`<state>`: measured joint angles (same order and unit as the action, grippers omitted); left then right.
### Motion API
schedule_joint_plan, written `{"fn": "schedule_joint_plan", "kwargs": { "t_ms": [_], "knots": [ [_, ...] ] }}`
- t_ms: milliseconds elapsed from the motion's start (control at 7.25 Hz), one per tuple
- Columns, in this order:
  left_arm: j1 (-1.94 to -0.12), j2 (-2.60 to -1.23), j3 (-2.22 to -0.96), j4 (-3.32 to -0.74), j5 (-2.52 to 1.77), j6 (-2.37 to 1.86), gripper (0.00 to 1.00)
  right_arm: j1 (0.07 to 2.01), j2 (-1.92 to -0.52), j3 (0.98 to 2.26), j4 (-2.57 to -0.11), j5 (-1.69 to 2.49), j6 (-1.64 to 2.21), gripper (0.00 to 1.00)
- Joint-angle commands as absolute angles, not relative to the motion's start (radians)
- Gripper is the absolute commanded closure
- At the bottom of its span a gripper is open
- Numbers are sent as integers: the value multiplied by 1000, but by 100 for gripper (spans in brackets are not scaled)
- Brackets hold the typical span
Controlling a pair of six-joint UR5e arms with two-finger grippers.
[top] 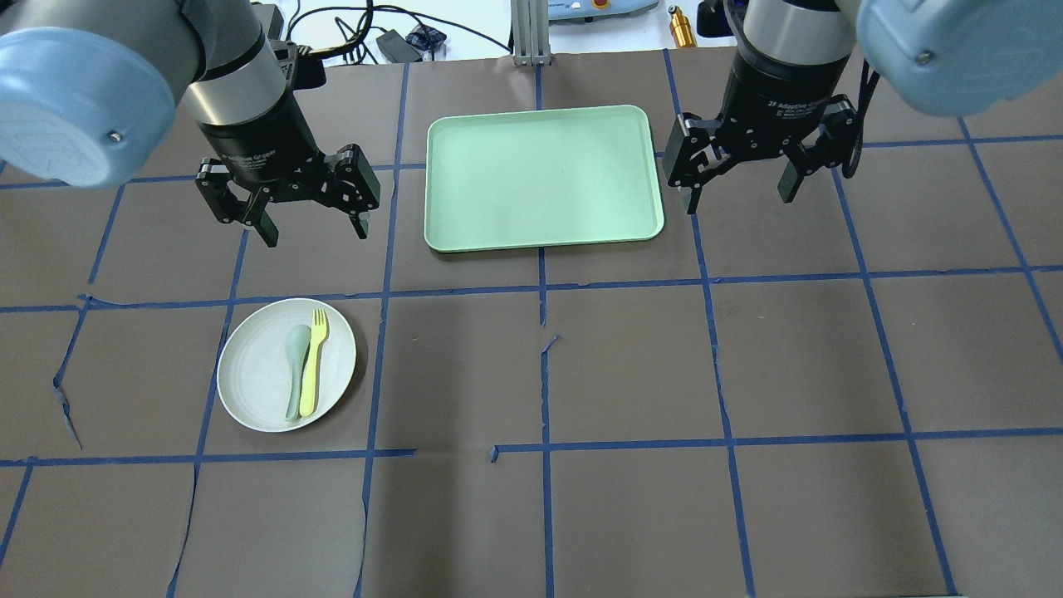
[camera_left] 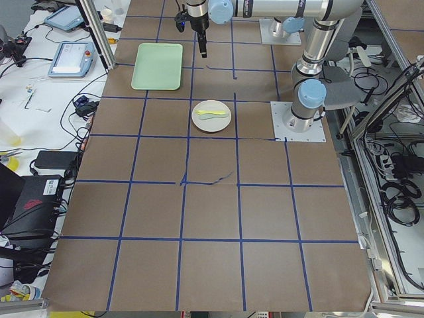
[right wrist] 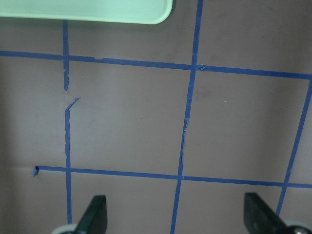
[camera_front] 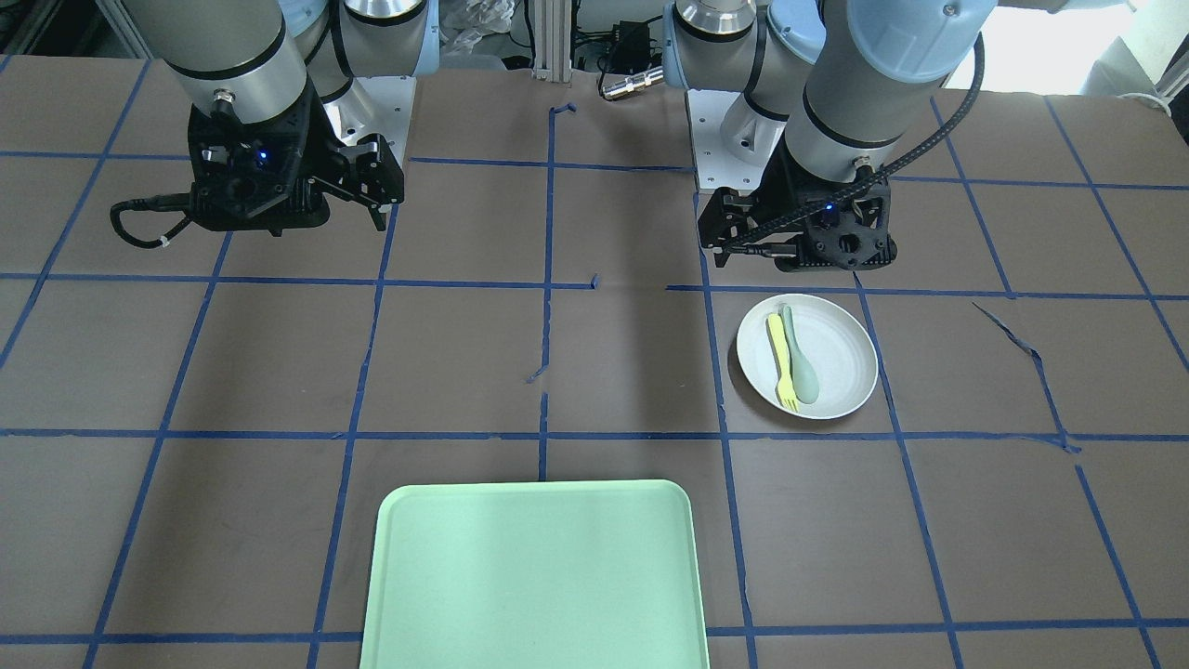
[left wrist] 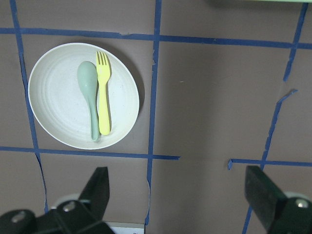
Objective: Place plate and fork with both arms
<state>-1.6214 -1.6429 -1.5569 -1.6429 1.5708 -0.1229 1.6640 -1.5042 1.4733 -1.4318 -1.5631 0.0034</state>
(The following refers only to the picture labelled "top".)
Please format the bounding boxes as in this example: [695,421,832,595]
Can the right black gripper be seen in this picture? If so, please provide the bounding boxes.
[664,50,862,215]

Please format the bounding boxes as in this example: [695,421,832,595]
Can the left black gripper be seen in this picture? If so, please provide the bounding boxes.
[196,98,382,247]

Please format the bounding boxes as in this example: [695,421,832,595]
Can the yellow plastic fork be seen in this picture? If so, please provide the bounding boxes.
[297,309,330,418]

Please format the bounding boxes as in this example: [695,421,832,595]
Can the white round plate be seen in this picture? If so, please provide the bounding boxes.
[216,298,358,433]

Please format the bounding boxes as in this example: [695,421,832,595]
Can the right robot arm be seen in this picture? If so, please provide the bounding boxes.
[664,1,1062,213]

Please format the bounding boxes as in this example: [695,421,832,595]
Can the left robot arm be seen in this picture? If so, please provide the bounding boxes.
[1,1,379,247]

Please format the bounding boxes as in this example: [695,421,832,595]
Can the pale green spoon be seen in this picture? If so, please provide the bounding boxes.
[285,323,311,421]

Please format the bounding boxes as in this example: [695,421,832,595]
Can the light green tray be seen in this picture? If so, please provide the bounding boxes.
[423,105,665,253]

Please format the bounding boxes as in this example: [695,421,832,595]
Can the brass cylinder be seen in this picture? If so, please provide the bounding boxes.
[668,5,698,48]

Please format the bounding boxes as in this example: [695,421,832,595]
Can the black power adapter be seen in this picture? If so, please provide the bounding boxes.
[375,29,423,64]

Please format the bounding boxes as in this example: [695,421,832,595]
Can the black cables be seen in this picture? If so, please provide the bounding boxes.
[282,0,512,66]

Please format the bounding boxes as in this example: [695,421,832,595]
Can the aluminium frame post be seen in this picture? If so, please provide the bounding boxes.
[510,0,553,66]

